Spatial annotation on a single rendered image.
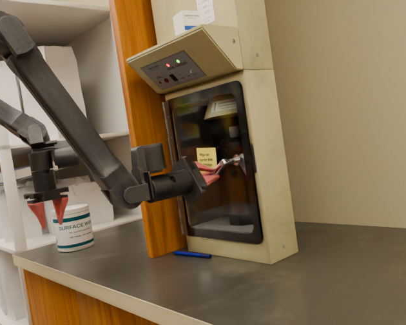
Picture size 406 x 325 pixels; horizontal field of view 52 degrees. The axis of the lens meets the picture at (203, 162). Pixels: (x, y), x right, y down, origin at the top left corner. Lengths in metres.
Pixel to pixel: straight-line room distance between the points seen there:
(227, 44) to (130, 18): 0.41
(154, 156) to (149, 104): 0.39
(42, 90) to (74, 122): 0.08
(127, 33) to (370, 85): 0.72
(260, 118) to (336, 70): 0.42
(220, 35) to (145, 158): 0.32
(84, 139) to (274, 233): 0.50
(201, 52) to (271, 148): 0.29
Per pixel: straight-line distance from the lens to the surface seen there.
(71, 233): 1.56
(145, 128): 1.25
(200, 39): 0.98
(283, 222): 1.08
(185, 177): 0.95
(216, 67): 1.02
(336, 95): 1.37
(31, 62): 0.86
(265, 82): 1.06
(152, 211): 1.25
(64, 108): 0.86
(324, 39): 1.40
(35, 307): 1.76
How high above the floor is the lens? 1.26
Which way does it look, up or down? 3 degrees down
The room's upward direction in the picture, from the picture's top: 8 degrees counter-clockwise
